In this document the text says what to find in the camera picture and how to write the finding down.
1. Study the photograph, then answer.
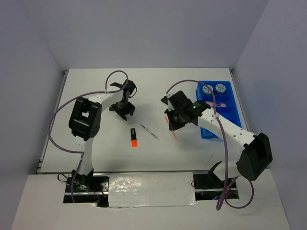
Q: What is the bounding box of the red transparent pen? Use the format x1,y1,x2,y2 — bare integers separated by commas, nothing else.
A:
165,115,178,142

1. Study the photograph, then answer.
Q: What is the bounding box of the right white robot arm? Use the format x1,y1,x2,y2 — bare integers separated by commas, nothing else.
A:
165,91,272,181

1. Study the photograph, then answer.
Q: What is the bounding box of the blue round tape tin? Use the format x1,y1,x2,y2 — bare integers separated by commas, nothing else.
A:
214,83,227,95

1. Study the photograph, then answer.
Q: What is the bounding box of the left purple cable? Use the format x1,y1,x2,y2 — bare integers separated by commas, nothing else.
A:
47,70,130,203

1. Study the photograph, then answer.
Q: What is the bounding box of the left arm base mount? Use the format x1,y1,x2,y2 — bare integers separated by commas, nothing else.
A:
57,173,110,207

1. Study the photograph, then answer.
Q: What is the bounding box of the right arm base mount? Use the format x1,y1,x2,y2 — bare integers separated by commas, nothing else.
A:
191,161,224,201

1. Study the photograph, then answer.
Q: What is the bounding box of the aluminium table edge rail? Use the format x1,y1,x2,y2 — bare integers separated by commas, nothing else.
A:
36,70,69,174

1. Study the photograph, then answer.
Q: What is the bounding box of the orange cap black highlighter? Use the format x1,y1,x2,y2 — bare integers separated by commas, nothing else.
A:
130,128,138,147

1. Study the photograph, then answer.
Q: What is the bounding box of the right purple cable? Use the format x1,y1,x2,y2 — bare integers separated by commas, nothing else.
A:
165,79,255,211

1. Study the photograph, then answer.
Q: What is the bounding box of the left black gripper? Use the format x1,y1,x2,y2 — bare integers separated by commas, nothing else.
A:
110,100,135,121

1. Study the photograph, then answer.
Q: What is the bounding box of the blue plastic compartment tray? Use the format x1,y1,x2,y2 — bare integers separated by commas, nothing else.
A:
196,80,242,127

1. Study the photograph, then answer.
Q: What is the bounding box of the white foil covered panel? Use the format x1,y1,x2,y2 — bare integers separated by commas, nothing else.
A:
108,172,197,207

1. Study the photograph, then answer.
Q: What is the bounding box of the purple cable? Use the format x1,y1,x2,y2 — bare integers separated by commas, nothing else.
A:
165,79,255,211
47,70,130,203

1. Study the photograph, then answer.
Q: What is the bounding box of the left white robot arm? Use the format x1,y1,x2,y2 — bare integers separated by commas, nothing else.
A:
69,80,137,191

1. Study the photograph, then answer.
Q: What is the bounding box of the slim silver pen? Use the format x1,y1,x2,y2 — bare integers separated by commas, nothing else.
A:
139,123,159,140

